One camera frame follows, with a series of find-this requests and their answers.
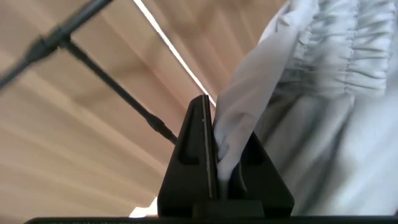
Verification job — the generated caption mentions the beige curtain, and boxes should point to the beige curtain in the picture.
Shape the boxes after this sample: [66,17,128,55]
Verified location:
[0,0,290,218]

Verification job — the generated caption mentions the pale grey shorts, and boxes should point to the pale grey shorts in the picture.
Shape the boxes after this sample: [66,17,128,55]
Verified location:
[213,0,398,217]

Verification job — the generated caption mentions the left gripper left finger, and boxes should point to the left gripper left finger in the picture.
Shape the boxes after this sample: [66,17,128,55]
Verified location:
[157,94,219,218]

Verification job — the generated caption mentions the black clothes rack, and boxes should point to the black clothes rack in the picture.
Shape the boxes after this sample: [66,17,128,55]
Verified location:
[0,0,178,146]

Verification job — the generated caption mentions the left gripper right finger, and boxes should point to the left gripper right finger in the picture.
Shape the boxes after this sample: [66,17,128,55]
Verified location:
[228,132,295,218]

